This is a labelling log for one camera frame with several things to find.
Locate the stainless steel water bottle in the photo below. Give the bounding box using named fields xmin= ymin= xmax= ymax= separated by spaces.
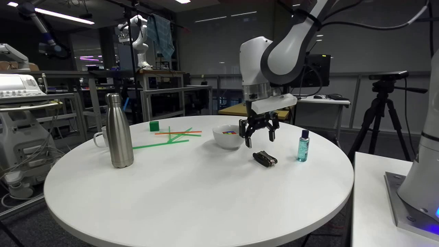
xmin=104 ymin=93 xmax=135 ymax=171

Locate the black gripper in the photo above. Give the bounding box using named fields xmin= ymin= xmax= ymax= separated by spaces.
xmin=237 ymin=101 xmax=281 ymax=150

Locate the hanging blue cloth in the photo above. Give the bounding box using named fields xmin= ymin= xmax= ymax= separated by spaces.
xmin=145 ymin=13 xmax=177 ymax=62

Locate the white lab machine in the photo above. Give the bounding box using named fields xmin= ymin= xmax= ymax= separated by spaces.
xmin=0 ymin=73 xmax=61 ymax=202

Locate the short green stick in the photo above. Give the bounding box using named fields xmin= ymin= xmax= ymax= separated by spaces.
xmin=167 ymin=127 xmax=193 ymax=145

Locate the white bowl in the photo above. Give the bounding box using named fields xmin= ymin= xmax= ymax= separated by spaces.
xmin=211 ymin=124 xmax=247 ymax=152

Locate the wooden table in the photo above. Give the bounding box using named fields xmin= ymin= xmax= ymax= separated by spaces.
xmin=216 ymin=102 xmax=295 ymax=124

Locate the orange stick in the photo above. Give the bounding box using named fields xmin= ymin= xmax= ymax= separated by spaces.
xmin=153 ymin=131 xmax=203 ymax=138

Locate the black knife set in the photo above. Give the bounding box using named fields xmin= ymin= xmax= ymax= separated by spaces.
xmin=251 ymin=152 xmax=280 ymax=168

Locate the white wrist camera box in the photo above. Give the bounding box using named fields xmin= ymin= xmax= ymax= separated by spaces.
xmin=251 ymin=93 xmax=299 ymax=117

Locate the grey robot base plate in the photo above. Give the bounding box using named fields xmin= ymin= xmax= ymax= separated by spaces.
xmin=382 ymin=171 xmax=439 ymax=242

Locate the white robot side table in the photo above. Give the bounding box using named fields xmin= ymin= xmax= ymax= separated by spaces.
xmin=349 ymin=150 xmax=439 ymax=247

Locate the black camera tripod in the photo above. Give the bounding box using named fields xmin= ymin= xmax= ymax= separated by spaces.
xmin=347 ymin=77 xmax=429 ymax=163

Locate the white desk behind tripod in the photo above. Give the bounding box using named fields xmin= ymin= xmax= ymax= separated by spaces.
xmin=292 ymin=94 xmax=352 ymax=135

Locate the ceiling light tube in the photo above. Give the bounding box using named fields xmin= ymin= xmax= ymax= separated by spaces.
xmin=5 ymin=0 xmax=97 ymax=28

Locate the black bar camera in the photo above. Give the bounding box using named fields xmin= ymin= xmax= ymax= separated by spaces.
xmin=367 ymin=69 xmax=410 ymax=83

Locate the white mug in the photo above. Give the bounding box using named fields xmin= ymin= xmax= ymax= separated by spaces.
xmin=92 ymin=127 xmax=111 ymax=152

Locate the black monitor on desk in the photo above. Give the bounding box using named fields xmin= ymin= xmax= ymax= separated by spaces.
xmin=300 ymin=53 xmax=333 ymax=90

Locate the teal bottle with blue cap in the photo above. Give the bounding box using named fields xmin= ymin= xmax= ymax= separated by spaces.
xmin=296 ymin=130 xmax=311 ymax=164

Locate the metal frame robot stand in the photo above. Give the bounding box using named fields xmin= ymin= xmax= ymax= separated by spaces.
xmin=135 ymin=71 xmax=186 ymax=124

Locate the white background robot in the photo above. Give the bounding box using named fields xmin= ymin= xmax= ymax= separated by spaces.
xmin=115 ymin=13 xmax=152 ymax=73

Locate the long green stick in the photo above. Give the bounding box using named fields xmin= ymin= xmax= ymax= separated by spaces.
xmin=131 ymin=138 xmax=190 ymax=153

